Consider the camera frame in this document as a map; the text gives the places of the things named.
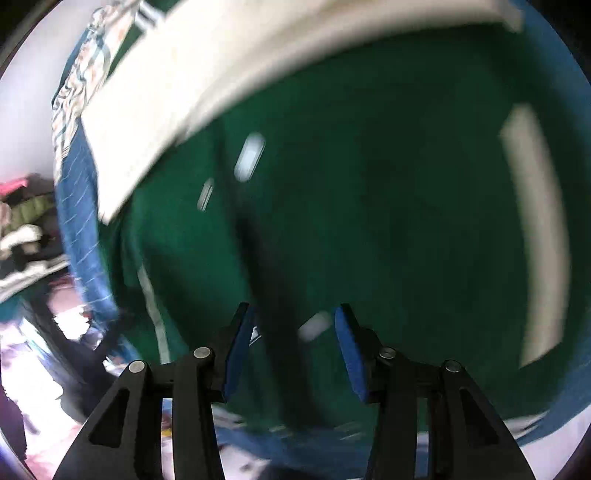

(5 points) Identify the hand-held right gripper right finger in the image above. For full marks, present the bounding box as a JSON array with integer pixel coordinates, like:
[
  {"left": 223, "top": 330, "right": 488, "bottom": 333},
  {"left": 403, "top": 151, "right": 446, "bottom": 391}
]
[{"left": 335, "top": 304, "right": 536, "bottom": 480}]

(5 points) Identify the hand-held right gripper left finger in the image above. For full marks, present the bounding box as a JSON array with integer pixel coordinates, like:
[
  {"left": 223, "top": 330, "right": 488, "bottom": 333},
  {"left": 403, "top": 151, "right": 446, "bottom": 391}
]
[{"left": 53, "top": 302, "right": 257, "bottom": 480}]

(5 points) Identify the green garment with white stripes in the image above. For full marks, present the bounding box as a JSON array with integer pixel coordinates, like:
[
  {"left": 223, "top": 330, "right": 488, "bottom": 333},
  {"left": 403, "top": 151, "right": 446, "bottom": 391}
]
[{"left": 83, "top": 0, "right": 578, "bottom": 435}]

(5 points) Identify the white puffer jacket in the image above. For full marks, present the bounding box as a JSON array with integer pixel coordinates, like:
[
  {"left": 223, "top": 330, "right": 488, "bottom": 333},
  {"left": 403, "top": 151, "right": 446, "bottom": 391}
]
[{"left": 0, "top": 225, "right": 44, "bottom": 252}]

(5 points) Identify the olive puffer jacket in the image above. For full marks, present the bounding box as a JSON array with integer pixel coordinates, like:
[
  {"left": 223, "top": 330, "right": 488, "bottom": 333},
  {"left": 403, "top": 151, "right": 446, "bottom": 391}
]
[{"left": 7, "top": 194, "right": 58, "bottom": 232}]

